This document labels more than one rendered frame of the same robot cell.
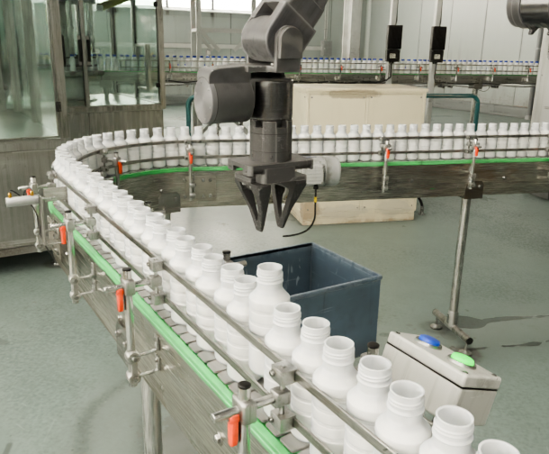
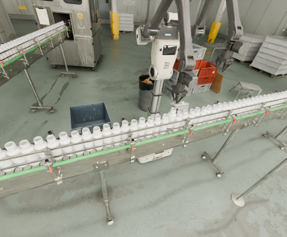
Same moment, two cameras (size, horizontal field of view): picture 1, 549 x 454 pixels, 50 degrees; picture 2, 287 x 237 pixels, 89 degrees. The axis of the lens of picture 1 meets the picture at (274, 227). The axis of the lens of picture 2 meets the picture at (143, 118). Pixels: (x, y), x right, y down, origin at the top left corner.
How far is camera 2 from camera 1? 129 cm
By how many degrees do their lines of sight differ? 76
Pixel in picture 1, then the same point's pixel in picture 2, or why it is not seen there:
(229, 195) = not seen: outside the picture
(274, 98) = not seen: hidden behind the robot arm
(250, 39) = (189, 66)
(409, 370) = (180, 108)
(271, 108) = not seen: hidden behind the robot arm
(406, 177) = (8, 70)
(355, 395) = (197, 114)
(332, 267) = (83, 108)
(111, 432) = (10, 227)
